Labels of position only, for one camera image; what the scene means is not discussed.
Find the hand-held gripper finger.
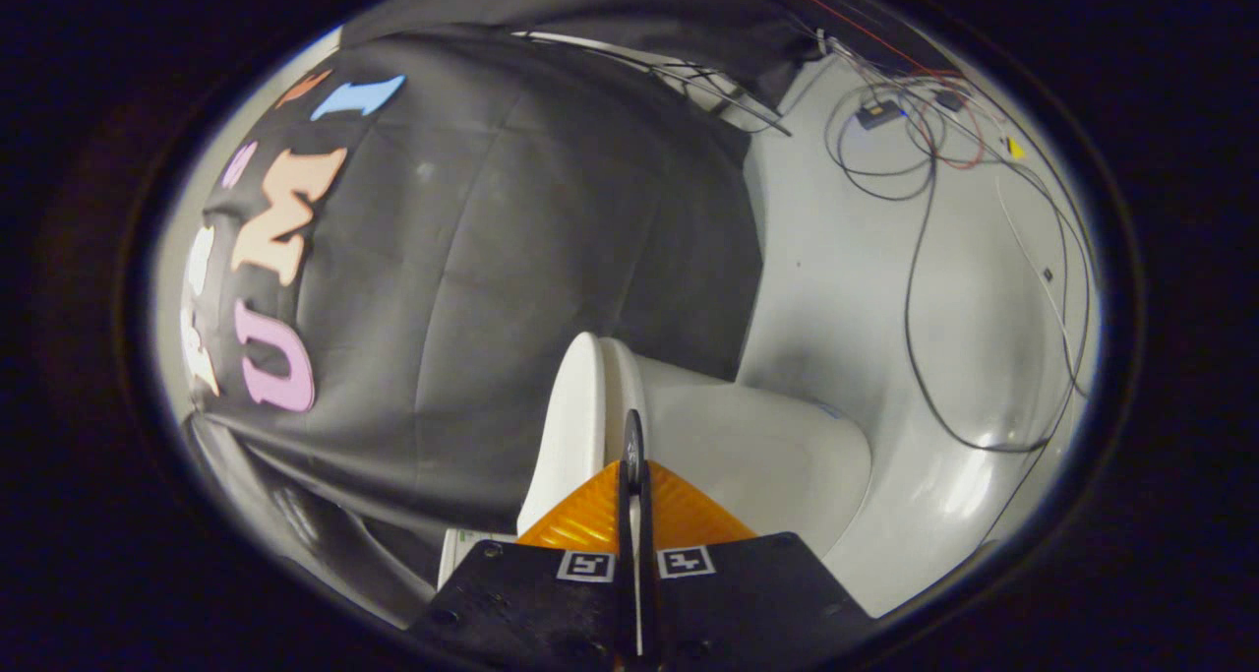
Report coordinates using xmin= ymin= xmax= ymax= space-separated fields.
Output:
xmin=637 ymin=460 xmax=877 ymax=671
xmin=408 ymin=460 xmax=640 ymax=671

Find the white toilet lid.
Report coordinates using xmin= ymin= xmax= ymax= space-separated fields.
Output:
xmin=516 ymin=333 xmax=647 ymax=537

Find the white toilet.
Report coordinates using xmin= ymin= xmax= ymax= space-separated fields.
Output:
xmin=438 ymin=336 xmax=874 ymax=594

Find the black backdrop cloth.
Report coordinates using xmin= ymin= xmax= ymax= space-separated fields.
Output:
xmin=177 ymin=0 xmax=822 ymax=629

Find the black tripod stand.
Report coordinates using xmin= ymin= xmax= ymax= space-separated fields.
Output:
xmin=511 ymin=31 xmax=794 ymax=138

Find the tangle of floor cables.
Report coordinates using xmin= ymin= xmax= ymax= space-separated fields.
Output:
xmin=821 ymin=23 xmax=1099 ymax=457

